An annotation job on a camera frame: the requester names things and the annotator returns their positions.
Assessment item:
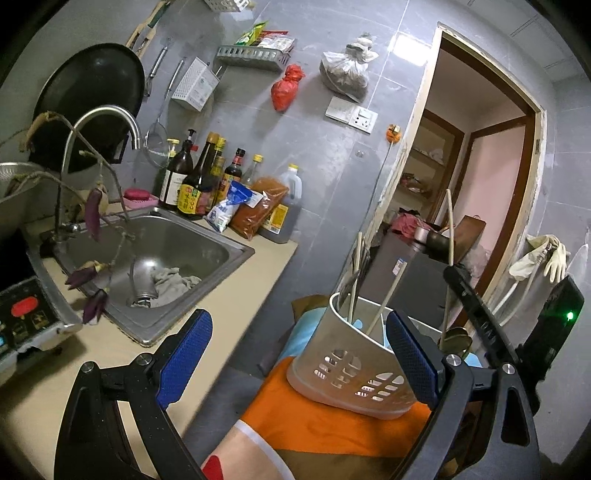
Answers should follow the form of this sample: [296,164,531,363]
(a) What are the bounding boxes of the dark soy sauce bottle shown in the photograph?
[177,132,219,219]

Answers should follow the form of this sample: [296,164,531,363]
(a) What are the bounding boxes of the red plastic bag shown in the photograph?
[270,64,305,112]

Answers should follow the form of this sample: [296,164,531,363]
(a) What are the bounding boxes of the white wall switch panel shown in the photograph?
[325,96,378,134]

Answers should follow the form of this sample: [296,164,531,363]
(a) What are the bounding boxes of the wooden chopstick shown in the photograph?
[365,259,408,335]
[348,232,363,324]

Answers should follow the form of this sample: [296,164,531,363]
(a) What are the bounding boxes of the wilted flower stem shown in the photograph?
[0,110,137,325]

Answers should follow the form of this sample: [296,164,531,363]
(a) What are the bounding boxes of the large oil jug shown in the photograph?
[259,164,303,244]

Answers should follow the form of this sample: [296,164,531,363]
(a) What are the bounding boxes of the white plastic utensil holder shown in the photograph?
[287,293,417,420]

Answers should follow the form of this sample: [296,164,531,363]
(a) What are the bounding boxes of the grey dish rag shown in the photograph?
[150,267,201,308]

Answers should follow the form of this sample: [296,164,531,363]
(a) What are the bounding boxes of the gold handled utensil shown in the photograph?
[438,187,459,351]

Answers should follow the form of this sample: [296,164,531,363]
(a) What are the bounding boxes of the steel spoon behind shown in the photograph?
[438,327,473,360]

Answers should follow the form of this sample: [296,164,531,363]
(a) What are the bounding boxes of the blue white salt bag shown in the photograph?
[205,181,263,233]

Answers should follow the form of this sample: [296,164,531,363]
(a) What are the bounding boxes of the orange wall hook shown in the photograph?
[386,124,403,145]

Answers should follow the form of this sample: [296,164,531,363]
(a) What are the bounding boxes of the black wok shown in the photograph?
[29,43,145,173]

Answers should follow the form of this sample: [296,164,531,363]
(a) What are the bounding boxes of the wall-mounted wire rack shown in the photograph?
[215,45,290,72]

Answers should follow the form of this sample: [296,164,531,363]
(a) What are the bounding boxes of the white rubber gloves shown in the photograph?
[509,234,569,284]

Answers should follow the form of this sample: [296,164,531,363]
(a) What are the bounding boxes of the steel sink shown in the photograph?
[53,207,254,347]

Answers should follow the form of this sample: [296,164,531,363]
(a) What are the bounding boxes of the grey refrigerator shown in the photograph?
[360,232,449,329]

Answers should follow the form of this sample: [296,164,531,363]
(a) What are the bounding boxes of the metal box grater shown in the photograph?
[171,57,219,112]

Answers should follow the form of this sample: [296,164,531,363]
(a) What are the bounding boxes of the wooden door frame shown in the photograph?
[363,21,548,305]

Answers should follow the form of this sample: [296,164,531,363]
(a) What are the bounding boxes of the orange spice bag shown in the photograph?
[229,177,288,240]

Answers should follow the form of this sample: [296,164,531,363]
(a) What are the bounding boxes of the blue and orange cloth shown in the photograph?
[200,295,430,479]

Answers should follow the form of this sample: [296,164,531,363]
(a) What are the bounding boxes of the mesh strainer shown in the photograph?
[142,57,186,169]

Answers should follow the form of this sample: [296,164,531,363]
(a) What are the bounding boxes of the grey plastic bag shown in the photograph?
[318,33,379,103]

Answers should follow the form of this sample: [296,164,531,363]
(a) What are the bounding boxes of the dark metal bowl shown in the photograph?
[426,230,452,256]

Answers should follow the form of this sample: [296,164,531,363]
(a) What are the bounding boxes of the steel faucet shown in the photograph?
[52,104,143,243]

